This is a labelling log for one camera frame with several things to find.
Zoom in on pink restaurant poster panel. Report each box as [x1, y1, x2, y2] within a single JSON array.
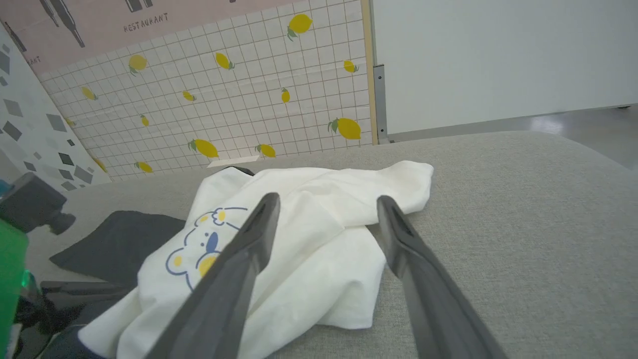
[[0, 0, 310, 75]]

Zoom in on dark grey wrist camera box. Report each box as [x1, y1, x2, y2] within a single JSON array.
[[0, 172, 76, 235]]

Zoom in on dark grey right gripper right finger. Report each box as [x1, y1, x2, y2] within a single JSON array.
[[377, 195, 507, 359]]

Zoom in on grey metal panel bracket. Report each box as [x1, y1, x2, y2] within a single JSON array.
[[373, 65, 390, 145]]

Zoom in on plain white partition panel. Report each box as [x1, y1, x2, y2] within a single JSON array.
[[371, 0, 638, 143]]

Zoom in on white bear print T-shirt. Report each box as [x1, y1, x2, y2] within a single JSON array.
[[78, 161, 434, 359]]

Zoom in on dark grey garment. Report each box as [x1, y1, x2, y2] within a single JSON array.
[[49, 210, 187, 287]]

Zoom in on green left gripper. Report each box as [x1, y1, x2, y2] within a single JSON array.
[[0, 218, 138, 350]]

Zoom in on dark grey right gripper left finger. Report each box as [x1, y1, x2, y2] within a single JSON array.
[[145, 193, 281, 359]]

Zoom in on white panel with grey diamonds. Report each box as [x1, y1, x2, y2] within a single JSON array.
[[0, 25, 113, 192]]

